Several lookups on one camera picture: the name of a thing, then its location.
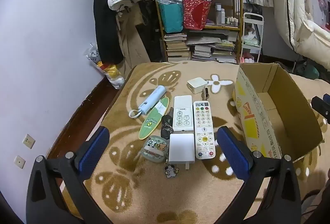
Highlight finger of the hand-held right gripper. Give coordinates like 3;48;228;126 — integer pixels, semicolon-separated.
311;94;330;119

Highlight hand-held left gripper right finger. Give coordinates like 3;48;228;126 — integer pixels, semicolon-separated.
215;126;302;224

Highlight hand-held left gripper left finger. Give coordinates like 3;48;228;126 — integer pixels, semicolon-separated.
26;126;114;224

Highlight white TV remote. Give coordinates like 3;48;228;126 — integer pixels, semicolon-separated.
193;101;216;159

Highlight brown cardboard box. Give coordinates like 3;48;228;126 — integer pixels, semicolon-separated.
232;63;324;162

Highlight white square charger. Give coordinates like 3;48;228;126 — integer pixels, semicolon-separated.
168;133;195;170

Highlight cartoon bear pouch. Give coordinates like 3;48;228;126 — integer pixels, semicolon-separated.
143;135;170;162

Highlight white air conditioner remote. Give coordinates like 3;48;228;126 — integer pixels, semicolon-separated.
173;95;194;134

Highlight green surfboard-shaped board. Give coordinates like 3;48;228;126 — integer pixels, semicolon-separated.
138;97;170;140

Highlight light blue power bank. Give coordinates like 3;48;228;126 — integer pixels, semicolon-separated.
128;85;167;119

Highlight dark green bag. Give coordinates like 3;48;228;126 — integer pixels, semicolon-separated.
294;60;320;78

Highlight bunch of black keys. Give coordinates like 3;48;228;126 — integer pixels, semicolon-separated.
160;108;176;138

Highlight small white cube charger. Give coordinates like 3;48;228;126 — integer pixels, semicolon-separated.
187;78;209;93

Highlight plastic bag with yellow items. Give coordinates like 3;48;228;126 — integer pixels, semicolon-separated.
86;43;127;90

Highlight cream quilted bedding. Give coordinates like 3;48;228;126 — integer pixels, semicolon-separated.
269;0;330;71

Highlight leaning cardboard sheet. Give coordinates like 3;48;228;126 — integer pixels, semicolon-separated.
124;25;151;67

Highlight white metal cart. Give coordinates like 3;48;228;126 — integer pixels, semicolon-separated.
240;12;265;63

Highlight black coat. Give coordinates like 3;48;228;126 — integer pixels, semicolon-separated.
89;0;124;64

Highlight stack of books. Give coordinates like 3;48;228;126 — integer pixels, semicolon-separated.
164;30;238;64

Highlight tall white bottles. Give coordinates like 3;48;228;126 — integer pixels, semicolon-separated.
215;3;226;26

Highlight red patterned bag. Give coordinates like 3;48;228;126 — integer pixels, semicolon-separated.
183;0;213;31

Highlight teal bag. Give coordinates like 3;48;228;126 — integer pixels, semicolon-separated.
158;0;184;33

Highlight dog keychain charm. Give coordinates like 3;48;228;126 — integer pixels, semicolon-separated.
164;159;179;178

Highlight wall socket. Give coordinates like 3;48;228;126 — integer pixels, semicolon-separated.
13;155;26;169
23;134;36;149

